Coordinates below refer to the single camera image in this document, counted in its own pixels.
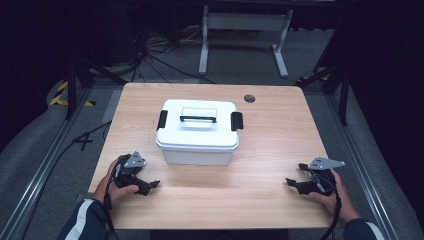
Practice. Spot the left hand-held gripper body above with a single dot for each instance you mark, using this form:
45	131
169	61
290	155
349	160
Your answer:
128	171

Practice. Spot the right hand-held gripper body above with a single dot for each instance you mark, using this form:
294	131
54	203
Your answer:
321	183

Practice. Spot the person's left hand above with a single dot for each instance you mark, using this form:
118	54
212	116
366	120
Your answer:
106	188

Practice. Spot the person's right hand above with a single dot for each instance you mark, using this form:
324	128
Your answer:
341	203

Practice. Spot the white plastic storage box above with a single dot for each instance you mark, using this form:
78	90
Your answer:
198	157

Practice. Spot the black cross tape mark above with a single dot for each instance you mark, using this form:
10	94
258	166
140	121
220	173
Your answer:
83	140

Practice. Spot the white box lid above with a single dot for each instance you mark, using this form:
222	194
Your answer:
200	135

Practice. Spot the black metal stand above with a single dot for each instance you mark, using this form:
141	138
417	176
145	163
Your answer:
343	93
71	86

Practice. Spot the grey round table grommet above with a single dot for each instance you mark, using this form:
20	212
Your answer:
249	98

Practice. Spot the yellow black floor tape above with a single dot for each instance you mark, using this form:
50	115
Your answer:
58	98

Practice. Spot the aluminium floor rail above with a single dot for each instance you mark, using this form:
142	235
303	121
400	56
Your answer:
40	173
360	166

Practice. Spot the white metal desk frame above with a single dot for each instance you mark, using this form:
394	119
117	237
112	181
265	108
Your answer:
245	21

